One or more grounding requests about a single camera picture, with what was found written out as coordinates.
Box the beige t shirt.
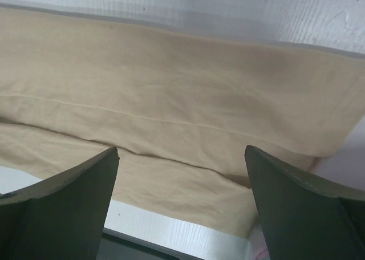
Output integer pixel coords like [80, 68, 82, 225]
[1, 8, 364, 238]

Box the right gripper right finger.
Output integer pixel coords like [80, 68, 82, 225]
[244, 145, 365, 260]

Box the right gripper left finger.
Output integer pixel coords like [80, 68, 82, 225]
[1, 148, 119, 259]

